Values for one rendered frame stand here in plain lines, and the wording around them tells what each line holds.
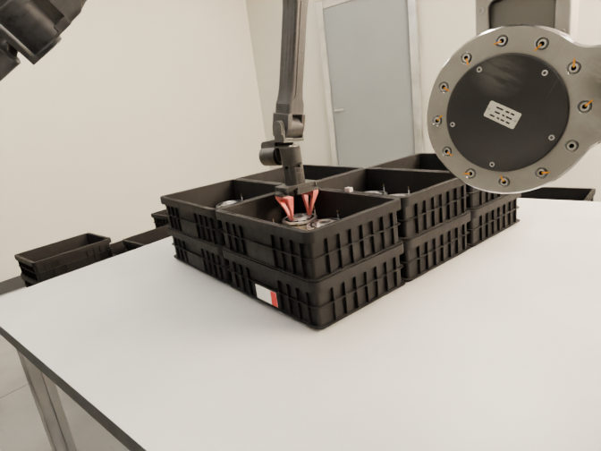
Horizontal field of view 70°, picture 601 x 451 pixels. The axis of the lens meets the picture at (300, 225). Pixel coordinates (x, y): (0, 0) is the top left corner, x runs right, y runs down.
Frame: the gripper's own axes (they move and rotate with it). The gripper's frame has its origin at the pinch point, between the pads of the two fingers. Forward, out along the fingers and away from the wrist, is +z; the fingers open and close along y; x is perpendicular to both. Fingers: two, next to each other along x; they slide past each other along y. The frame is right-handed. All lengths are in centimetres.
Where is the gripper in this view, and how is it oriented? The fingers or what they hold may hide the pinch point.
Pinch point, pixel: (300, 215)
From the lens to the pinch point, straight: 121.6
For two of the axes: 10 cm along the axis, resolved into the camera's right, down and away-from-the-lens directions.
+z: 1.5, 9.5, 2.7
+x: 5.5, 1.4, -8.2
